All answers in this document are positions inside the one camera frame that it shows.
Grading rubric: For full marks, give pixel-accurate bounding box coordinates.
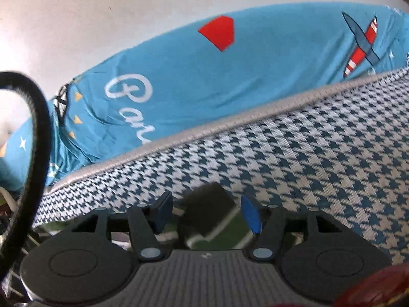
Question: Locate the green grey striped t-shirt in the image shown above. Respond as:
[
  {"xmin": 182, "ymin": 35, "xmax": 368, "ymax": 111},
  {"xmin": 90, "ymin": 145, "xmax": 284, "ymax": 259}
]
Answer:
[{"xmin": 109, "ymin": 184, "xmax": 304, "ymax": 251}]

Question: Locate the blue white houndstooth bed mat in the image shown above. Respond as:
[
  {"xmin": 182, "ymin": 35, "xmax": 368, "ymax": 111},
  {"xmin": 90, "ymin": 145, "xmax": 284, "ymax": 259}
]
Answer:
[{"xmin": 32, "ymin": 67, "xmax": 409, "ymax": 266}]

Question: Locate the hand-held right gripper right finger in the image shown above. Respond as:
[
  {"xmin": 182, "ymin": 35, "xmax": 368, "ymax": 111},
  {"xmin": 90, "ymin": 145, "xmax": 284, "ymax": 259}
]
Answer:
[{"xmin": 240, "ymin": 195, "xmax": 347, "ymax": 261}]

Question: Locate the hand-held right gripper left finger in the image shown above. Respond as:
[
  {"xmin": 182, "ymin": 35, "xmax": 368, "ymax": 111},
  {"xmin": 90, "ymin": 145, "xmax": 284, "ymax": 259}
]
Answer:
[{"xmin": 69, "ymin": 191, "xmax": 175, "ymax": 261}]

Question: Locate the black curved strap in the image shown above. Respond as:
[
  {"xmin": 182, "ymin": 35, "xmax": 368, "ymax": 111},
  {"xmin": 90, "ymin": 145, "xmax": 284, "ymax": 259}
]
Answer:
[{"xmin": 0, "ymin": 70, "xmax": 53, "ymax": 291}]

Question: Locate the blue patterned pillow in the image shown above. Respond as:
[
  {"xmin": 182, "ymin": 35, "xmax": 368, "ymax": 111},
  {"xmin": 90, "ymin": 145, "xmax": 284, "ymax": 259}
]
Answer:
[{"xmin": 0, "ymin": 2, "xmax": 409, "ymax": 192}]

